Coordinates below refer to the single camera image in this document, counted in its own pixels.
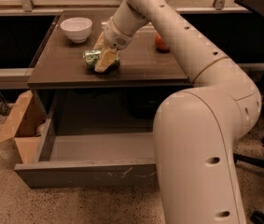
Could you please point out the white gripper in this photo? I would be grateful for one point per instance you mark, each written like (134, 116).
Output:
(114, 35)

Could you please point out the green soda can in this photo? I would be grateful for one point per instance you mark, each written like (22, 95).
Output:
(91, 58)

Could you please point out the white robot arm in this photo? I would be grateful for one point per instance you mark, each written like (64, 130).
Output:
(194, 129)

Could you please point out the grey drawer cabinet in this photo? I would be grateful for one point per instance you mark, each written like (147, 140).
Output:
(93, 90)

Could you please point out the open grey top drawer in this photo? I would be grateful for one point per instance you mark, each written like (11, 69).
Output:
(91, 139)

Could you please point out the white ceramic bowl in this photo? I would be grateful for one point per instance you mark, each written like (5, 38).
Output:
(77, 29)

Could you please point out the red apple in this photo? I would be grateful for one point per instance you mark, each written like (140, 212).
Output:
(159, 43)

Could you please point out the brown cardboard box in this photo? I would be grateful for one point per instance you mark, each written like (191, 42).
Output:
(23, 126)

